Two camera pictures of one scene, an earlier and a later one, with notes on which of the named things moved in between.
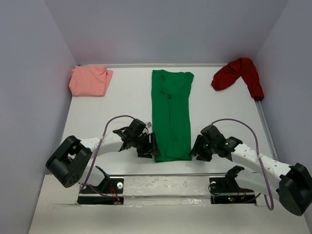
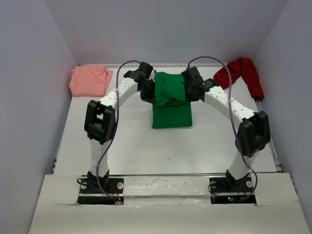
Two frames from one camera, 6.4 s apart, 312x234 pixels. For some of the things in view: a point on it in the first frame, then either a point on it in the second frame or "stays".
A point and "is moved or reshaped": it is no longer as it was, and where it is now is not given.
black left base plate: [115, 185] stays
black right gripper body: [206, 150] → [189, 95]
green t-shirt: [171, 92] is moved or reshaped
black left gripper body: [141, 143] → [147, 94]
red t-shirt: [228, 74] stays
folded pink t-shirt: [89, 80] stays
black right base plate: [224, 185] stays
